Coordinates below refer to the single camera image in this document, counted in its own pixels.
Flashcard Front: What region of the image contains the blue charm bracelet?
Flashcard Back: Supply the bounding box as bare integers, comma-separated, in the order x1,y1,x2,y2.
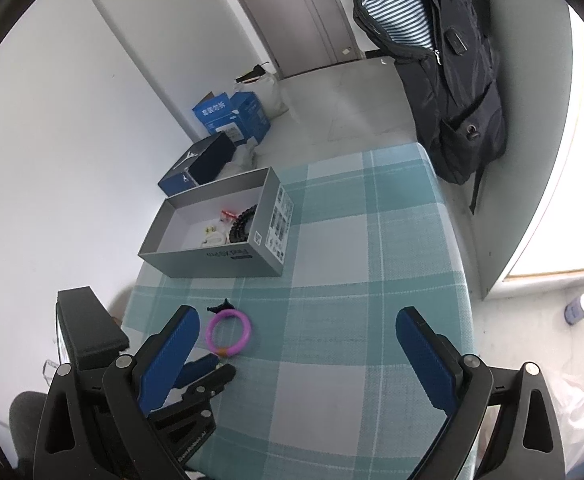
201,222,229,247

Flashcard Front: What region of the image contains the grey plastic bag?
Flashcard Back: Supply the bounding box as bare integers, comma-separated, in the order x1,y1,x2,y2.
229,140,261,169

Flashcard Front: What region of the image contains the grey cardboard box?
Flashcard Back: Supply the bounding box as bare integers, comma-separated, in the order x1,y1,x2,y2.
138,166,294,279

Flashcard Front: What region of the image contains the purple bracelet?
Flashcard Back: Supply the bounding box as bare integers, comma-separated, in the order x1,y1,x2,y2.
205,309,254,359

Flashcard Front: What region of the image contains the teal checked tablecloth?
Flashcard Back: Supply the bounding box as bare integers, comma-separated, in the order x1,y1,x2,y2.
122,142,475,480

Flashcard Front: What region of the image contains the white sack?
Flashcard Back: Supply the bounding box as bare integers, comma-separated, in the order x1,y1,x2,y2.
235,65,289,119

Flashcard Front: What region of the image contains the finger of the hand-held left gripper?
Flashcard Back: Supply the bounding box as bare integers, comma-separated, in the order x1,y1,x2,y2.
174,353,219,390
164,364,236,414

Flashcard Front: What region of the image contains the black backpack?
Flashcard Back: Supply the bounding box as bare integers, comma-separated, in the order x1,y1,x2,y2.
353,0,508,214

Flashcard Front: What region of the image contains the dark blue shoe box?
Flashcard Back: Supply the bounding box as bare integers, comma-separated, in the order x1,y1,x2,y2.
158,133,238,197

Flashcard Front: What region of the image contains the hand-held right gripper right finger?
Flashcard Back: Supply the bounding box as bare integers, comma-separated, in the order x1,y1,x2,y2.
395,306,568,480

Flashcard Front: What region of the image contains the blue cardboard box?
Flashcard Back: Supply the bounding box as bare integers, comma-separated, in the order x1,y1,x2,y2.
193,91,272,147

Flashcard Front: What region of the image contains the grey door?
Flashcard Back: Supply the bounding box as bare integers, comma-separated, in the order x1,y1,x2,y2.
217,0,369,79

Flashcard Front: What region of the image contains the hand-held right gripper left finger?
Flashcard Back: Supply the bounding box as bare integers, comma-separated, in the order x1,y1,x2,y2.
32,305,200,480

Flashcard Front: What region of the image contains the blue and white can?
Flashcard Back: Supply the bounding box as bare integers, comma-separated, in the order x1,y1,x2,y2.
564,292,584,326

